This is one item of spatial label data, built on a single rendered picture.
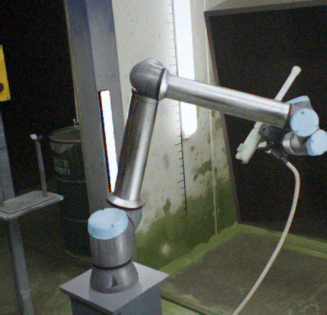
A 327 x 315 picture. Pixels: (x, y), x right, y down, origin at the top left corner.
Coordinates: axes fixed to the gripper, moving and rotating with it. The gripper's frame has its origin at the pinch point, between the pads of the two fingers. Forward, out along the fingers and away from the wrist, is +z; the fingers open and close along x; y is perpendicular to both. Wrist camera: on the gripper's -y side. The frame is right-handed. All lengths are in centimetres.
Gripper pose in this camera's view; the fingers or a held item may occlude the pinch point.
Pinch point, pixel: (259, 140)
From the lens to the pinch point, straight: 214.9
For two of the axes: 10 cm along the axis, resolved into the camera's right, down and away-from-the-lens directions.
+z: -3.8, -0.3, 9.2
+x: 5.1, -8.4, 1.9
